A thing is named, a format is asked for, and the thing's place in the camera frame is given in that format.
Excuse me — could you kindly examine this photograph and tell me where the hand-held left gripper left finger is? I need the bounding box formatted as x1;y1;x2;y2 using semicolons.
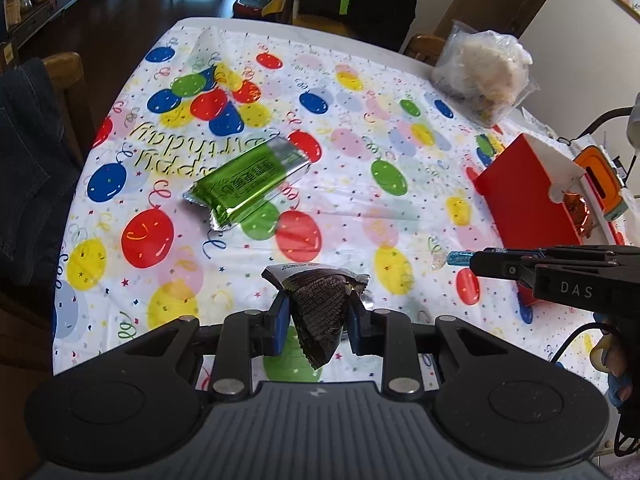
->
120;292;292;395

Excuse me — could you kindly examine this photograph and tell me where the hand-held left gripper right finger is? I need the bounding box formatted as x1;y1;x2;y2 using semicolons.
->
342;297;518;395

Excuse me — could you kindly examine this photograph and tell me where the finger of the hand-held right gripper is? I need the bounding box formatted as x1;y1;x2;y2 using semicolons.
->
469;245;640;284

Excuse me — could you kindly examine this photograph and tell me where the black snack packet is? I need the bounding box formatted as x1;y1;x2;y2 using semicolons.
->
262;262;372;372

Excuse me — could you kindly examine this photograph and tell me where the blue foil candy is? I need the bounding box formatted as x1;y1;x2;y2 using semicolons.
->
432;249;473;271

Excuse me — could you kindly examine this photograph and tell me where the red cardboard box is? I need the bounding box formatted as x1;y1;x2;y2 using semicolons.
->
474;132;626;247

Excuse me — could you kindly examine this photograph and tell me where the copper foil snack bag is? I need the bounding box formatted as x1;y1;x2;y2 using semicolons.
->
562;191;601;238

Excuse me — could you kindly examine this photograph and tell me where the person's right hand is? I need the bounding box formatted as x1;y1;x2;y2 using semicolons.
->
589;330;632;403

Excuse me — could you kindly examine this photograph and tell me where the orange white box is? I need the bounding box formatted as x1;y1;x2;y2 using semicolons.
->
572;144;627;222

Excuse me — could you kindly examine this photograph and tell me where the green foil snack packet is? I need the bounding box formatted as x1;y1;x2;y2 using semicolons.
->
182;132;307;232

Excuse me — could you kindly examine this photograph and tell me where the balloon print tablecloth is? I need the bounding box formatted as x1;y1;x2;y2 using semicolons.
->
52;27;626;396

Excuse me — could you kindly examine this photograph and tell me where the clear plastic bag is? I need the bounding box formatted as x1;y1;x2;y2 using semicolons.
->
431;20;541;127

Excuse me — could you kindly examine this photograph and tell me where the wooden chair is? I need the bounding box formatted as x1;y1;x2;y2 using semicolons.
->
0;52;96;361
404;34;447;67

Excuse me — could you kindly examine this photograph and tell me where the black sofa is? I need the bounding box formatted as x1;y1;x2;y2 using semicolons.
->
290;0;418;51

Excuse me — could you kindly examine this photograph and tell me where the dark denim cloth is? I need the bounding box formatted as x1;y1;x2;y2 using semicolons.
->
0;57;83;306

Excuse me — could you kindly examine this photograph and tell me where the yellow cloth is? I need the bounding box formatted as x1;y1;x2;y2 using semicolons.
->
262;0;296;23

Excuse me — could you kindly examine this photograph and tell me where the black curved cable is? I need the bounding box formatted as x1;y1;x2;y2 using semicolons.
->
570;106;640;143

